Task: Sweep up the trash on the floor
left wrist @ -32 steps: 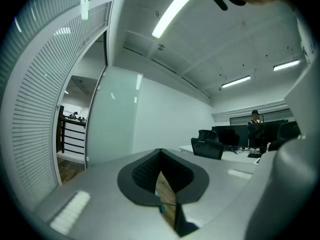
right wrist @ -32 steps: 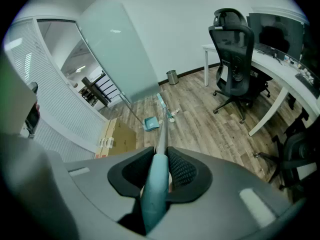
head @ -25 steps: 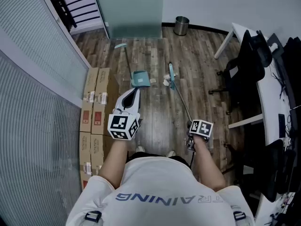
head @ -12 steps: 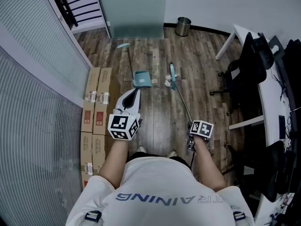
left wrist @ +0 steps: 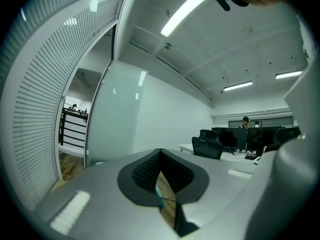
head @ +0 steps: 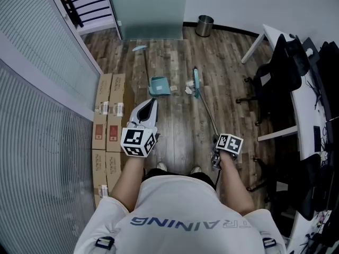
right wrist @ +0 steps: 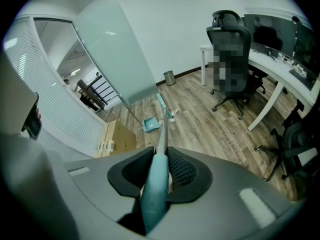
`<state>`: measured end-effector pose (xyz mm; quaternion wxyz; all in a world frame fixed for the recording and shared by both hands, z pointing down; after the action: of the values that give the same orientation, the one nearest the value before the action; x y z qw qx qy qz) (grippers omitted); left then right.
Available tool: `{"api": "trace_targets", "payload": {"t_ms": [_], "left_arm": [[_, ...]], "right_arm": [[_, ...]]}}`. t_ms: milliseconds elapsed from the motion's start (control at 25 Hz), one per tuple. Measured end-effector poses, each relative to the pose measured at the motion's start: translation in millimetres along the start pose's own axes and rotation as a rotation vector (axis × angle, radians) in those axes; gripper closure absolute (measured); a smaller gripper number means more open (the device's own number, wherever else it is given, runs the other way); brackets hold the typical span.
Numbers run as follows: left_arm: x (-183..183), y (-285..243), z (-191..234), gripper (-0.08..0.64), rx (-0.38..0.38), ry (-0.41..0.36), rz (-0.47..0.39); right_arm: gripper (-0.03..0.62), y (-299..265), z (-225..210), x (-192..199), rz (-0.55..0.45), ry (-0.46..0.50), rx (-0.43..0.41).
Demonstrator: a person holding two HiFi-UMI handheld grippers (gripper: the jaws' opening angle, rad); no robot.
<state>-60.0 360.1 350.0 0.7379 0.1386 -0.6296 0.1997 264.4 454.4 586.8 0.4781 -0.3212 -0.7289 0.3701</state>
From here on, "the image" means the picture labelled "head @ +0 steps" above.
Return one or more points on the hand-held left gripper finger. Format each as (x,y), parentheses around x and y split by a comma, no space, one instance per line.
(135,111)
(155,115)

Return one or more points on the black keyboard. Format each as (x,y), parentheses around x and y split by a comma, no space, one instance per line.
(317,139)

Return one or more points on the black mesh office chair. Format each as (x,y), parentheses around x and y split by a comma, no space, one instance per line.
(280,73)
(310,184)

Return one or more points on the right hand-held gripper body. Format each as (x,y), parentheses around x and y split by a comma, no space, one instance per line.
(230,144)

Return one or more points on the white sneaker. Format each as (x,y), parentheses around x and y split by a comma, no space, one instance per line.
(161,166)
(196,170)

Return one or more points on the white office desk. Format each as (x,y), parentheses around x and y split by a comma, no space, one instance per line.
(304,149)
(304,99)

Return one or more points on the frosted glass door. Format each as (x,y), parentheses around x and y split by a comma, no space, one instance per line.
(148,9)

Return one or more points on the silver metal bin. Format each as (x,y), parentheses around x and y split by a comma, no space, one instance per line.
(204,26)

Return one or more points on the white paper sheet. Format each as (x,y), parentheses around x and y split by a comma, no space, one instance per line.
(265,81)

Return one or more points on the black slatted chair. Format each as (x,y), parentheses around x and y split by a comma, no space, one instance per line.
(71,1)

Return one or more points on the person's right forearm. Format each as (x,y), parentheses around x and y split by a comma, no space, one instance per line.
(234,186)

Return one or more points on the black monitor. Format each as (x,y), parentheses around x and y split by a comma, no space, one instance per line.
(329,75)

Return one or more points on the black shorts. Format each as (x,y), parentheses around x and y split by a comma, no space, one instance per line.
(156,172)

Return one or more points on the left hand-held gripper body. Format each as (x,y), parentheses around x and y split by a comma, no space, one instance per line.
(135,140)

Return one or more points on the person's left forearm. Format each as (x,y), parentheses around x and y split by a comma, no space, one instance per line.
(127,184)

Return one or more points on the white printed t-shirt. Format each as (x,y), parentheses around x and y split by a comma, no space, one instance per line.
(180,202)

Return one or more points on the brown cardboard box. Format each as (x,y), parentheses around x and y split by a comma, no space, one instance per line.
(98,168)
(117,89)
(102,89)
(114,165)

